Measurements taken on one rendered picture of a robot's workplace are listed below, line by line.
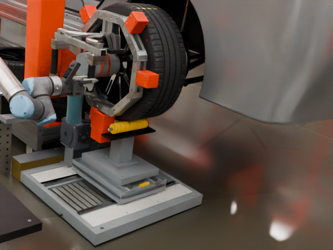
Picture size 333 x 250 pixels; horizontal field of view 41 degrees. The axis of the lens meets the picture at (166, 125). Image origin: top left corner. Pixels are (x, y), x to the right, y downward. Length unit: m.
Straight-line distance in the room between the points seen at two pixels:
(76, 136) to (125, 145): 0.32
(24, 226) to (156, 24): 1.18
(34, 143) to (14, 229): 1.20
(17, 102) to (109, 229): 0.88
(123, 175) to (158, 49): 0.78
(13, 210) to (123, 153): 0.88
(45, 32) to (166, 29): 0.75
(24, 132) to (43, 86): 1.19
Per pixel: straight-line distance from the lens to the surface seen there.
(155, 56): 2.31
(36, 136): 3.08
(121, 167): 2.73
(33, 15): 2.80
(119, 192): 2.60
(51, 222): 2.60
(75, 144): 2.86
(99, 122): 2.57
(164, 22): 2.46
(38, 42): 2.77
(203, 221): 2.77
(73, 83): 2.18
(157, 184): 2.76
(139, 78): 2.28
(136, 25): 2.29
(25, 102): 1.90
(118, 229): 2.47
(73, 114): 2.59
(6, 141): 3.01
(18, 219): 2.06
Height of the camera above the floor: 1.41
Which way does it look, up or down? 19 degrees down
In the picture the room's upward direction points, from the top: 9 degrees clockwise
